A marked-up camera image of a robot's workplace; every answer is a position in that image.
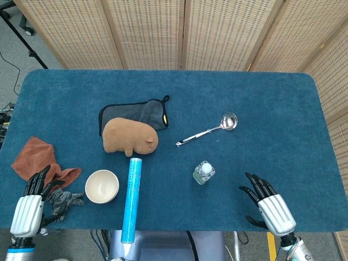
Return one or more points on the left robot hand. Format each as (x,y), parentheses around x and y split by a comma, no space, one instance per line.
(25,214)

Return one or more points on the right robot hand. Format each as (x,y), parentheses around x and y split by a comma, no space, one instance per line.
(276,212)

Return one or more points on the white bowl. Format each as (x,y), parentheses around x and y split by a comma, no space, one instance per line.
(101,186)
(116,194)

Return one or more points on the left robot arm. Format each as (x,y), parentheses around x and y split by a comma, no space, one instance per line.
(20,251)

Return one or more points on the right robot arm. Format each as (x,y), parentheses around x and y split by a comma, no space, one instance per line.
(297,251)

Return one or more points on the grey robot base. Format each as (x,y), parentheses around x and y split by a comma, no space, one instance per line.
(163,247)

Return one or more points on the grey patterned glove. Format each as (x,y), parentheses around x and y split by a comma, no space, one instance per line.
(63,199)

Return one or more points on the rust brown cloth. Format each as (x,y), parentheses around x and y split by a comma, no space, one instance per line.
(32,157)

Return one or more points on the clear bottle green label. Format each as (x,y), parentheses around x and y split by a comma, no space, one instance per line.
(204,174)

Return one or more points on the black equipment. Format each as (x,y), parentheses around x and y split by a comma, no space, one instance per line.
(5,119)

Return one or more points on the blue cling film tube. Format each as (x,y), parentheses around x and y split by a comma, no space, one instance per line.
(131,201)

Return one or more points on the blue table mat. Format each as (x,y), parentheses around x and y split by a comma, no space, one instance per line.
(244,89)

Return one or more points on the brown capybara plush toy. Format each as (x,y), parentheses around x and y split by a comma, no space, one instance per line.
(127,136)

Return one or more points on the grey oven mitt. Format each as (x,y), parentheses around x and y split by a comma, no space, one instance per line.
(130,111)

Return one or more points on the black stand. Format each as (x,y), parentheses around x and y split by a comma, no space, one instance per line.
(32,53)

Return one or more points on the black caster wheel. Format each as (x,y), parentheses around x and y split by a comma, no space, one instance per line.
(29,30)

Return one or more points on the wicker folding screen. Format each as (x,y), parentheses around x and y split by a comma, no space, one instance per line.
(149,32)

